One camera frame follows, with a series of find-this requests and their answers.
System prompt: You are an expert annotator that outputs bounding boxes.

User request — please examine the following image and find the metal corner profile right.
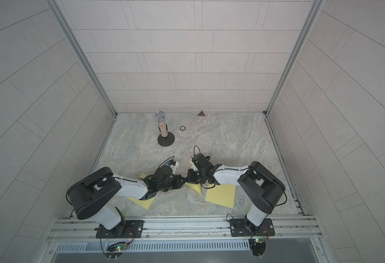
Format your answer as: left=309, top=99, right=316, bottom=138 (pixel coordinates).
left=264, top=0, right=324, bottom=117

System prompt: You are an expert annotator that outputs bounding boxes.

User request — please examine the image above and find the right circuit board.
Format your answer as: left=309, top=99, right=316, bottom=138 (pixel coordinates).
left=248, top=238, right=267, bottom=257

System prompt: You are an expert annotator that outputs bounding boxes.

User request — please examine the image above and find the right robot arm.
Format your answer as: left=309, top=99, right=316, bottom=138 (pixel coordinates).
left=187, top=153, right=286, bottom=230

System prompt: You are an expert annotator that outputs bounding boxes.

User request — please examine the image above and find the metal corner profile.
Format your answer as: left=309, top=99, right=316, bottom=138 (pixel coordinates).
left=46, top=0, right=118, bottom=118
left=264, top=0, right=324, bottom=117

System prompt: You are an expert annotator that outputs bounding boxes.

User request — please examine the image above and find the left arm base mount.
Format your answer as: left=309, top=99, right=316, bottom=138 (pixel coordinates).
left=93, top=206, right=145, bottom=239

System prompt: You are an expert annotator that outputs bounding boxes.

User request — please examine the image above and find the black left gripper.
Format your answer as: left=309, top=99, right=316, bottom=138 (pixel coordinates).
left=157, top=175, right=188, bottom=192

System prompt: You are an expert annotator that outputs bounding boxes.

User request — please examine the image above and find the black round-base stand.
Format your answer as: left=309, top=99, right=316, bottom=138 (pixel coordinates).
left=155, top=111, right=175, bottom=147

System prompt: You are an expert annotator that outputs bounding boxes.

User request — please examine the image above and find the yellow square paper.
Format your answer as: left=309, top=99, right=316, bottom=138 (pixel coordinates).
left=187, top=166, right=202, bottom=195

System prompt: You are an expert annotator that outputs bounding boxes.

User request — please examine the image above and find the metal corner profile left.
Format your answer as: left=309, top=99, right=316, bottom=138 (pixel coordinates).
left=46, top=0, right=118, bottom=118

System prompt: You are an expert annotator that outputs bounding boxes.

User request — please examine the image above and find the vent grille strip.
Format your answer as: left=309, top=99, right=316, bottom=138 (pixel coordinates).
left=55, top=240, right=250, bottom=254

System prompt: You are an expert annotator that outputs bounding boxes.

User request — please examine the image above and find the left circuit board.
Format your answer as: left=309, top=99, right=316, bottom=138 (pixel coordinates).
left=106, top=242, right=130, bottom=261

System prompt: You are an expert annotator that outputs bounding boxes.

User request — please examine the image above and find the circuit board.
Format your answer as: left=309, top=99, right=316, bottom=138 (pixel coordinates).
left=248, top=238, right=267, bottom=257
left=106, top=242, right=130, bottom=261

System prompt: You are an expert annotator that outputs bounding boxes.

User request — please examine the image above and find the aluminium rail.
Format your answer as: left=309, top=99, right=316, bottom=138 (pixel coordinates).
left=49, top=215, right=321, bottom=242

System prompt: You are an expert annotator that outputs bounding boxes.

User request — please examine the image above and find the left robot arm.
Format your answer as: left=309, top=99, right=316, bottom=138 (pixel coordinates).
left=66, top=164, right=186, bottom=230

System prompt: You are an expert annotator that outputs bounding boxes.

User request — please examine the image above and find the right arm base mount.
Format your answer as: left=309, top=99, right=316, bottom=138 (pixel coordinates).
left=226, top=215, right=275, bottom=237

